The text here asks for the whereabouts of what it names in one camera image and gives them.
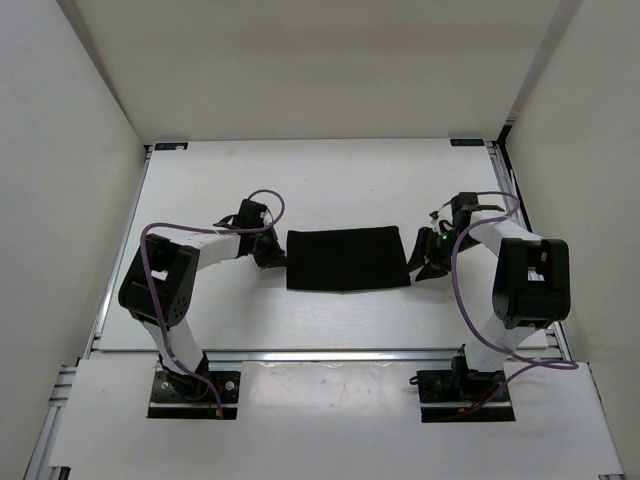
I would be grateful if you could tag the white front cover board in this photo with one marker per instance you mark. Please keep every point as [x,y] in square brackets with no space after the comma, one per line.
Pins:
[339,421]

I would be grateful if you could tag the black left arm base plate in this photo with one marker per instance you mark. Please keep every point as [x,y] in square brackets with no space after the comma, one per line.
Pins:
[171,400]

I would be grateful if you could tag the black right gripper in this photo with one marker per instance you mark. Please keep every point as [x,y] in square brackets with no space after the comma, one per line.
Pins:
[438,266]

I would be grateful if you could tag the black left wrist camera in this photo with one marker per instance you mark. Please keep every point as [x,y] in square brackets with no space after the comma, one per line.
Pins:
[250,219]

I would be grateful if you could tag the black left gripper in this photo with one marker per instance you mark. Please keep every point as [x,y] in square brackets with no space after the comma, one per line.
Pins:
[276,257]

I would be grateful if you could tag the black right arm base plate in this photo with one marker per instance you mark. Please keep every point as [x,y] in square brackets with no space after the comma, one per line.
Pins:
[448,397]

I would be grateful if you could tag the blue right corner label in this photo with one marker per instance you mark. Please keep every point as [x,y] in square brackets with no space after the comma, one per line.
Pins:
[467,142]

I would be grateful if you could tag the black skirt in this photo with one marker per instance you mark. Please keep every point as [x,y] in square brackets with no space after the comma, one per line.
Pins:
[347,260]

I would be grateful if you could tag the blue corner label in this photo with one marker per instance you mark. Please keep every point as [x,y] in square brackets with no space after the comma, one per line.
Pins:
[171,146]
[467,142]

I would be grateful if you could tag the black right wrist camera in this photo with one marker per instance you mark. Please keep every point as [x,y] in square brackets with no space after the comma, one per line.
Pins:
[455,214]

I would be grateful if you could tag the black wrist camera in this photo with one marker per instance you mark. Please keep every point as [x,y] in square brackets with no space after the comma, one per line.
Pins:
[250,219]
[455,214]

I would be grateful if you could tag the blue left corner label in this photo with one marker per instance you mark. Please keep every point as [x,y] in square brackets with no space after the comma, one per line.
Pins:
[171,146]

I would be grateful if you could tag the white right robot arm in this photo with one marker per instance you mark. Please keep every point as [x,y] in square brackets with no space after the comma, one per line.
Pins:
[531,288]

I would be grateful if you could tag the aluminium right frame rail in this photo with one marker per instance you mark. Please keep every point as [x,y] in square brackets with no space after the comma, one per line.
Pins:
[508,182]

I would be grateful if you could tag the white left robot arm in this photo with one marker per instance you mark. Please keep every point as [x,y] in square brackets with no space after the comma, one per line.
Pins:
[158,287]

